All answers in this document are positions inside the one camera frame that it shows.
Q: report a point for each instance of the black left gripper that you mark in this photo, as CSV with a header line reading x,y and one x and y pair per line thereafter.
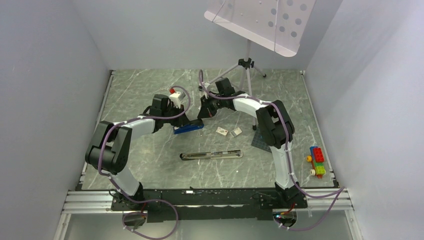
x,y
182,120

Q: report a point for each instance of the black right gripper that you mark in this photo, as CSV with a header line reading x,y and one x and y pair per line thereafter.
x,y
206,111

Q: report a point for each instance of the blue black stapler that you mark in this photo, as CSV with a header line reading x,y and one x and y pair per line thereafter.
x,y
192,126

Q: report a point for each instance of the white staple box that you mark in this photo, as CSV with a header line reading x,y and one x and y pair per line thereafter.
x,y
222,131

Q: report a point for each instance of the staple box tray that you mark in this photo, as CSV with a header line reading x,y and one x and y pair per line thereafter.
x,y
236,132

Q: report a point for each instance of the black silver stapler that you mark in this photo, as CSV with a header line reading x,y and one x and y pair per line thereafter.
x,y
211,155

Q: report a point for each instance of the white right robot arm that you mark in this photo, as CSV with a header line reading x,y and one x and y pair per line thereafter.
x,y
276,129

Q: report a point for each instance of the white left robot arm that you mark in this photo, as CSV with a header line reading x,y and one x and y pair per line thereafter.
x,y
109,148

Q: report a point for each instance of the dark grey lego baseplate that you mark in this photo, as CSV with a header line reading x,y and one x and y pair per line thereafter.
x,y
258,142

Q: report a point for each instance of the white perforated music stand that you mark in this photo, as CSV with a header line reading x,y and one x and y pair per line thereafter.
x,y
277,25

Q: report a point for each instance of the colourful lego toy car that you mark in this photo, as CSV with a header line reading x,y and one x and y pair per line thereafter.
x,y
316,159

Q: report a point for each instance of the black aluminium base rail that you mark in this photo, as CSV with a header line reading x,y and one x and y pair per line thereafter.
x,y
207,204

